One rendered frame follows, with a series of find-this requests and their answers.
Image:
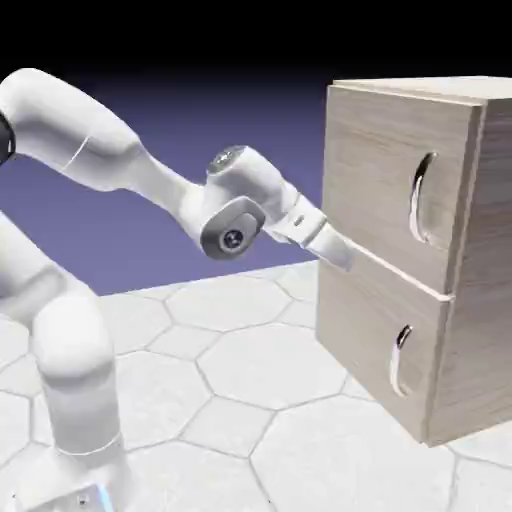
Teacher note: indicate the small light wood door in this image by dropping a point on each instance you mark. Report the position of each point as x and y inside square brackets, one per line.
[360, 344]

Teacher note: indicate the light wood cabinet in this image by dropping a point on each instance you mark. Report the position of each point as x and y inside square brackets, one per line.
[476, 280]

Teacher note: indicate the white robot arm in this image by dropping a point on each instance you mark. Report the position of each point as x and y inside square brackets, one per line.
[84, 136]

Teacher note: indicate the large light wood door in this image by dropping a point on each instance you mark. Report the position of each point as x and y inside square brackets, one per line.
[372, 176]

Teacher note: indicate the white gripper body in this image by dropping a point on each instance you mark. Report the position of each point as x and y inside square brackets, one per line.
[330, 245]

